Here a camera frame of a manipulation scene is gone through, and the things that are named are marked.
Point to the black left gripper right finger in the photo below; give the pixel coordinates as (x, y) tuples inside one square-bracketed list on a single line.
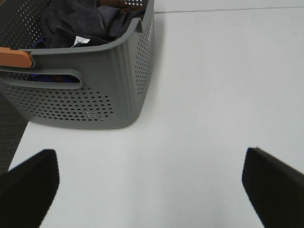
[(275, 190)]

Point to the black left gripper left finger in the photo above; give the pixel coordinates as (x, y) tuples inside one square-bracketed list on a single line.
[(28, 190)]

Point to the dark navy towel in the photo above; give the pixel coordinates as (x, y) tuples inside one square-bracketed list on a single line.
[(81, 23)]

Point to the grey perforated laundry basket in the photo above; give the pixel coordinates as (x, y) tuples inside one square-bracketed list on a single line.
[(114, 77)]

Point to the blue cloth in basket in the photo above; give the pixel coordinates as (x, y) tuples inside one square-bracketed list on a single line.
[(41, 44)]

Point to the brown cloth in basket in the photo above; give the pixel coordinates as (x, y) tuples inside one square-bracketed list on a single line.
[(118, 4)]

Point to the orange basket handle grip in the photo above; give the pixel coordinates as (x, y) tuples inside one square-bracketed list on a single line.
[(15, 58)]

